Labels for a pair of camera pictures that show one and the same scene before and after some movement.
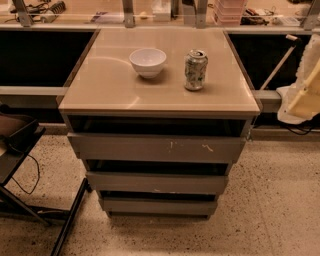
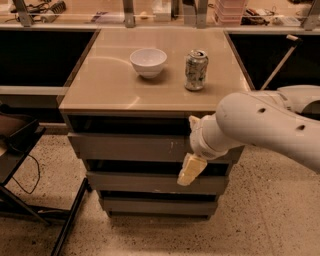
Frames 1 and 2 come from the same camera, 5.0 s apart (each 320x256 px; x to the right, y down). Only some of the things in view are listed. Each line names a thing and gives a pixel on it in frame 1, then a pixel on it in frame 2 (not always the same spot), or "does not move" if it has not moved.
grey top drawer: x=157 y=147 does not move
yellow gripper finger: x=307 y=104 to x=191 y=168
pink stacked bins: x=228 y=13 does not move
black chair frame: x=17 y=134 does not move
